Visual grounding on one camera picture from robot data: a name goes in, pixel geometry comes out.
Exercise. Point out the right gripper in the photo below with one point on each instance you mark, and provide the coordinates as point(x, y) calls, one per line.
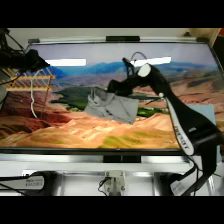
point(124, 86)

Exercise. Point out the grey T-shirt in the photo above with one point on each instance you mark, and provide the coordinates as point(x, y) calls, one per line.
point(111, 106)

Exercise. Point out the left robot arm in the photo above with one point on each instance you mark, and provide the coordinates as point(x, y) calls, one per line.
point(23, 60)

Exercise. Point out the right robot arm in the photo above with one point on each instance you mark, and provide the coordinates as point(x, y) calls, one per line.
point(183, 113)

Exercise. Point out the light blue garment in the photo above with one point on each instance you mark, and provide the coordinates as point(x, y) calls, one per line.
point(205, 111)

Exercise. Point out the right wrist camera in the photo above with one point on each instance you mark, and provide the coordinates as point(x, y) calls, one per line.
point(128, 66)

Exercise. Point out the silver frame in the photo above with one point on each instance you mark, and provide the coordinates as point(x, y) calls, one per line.
point(83, 166)

